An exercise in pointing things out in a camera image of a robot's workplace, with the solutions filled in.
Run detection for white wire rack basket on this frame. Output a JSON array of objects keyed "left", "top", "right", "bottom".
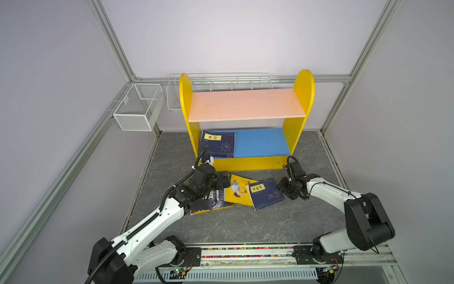
[{"left": 166, "top": 73, "right": 273, "bottom": 112}]

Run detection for yellow wooden bookshelf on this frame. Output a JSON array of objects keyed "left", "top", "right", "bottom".
[{"left": 179, "top": 70, "right": 315, "bottom": 172}]

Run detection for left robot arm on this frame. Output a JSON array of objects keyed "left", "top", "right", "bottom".
[{"left": 85, "top": 163, "right": 231, "bottom": 284}]

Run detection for black book white characters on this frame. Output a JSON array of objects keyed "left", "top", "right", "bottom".
[{"left": 190, "top": 189, "right": 235, "bottom": 215}]

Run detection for yellow cartoon cover book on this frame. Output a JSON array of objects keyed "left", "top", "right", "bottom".
[{"left": 223, "top": 174, "right": 257, "bottom": 207}]

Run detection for white mesh box basket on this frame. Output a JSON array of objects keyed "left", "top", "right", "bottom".
[{"left": 113, "top": 84, "right": 164, "bottom": 132}]

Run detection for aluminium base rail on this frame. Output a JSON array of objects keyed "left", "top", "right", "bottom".
[{"left": 97, "top": 242, "right": 398, "bottom": 272}]

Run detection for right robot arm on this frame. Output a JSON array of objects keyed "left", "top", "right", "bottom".
[{"left": 279, "top": 156, "right": 396, "bottom": 263}]

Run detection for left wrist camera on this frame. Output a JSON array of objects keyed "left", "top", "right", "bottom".
[{"left": 201, "top": 156, "right": 214, "bottom": 166}]

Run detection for navy book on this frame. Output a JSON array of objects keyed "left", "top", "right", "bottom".
[
  {"left": 199, "top": 130, "right": 236, "bottom": 158},
  {"left": 247, "top": 178, "right": 286, "bottom": 211}
]

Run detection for black corrugated cable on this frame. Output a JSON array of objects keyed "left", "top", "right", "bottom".
[{"left": 157, "top": 145, "right": 210, "bottom": 214}]

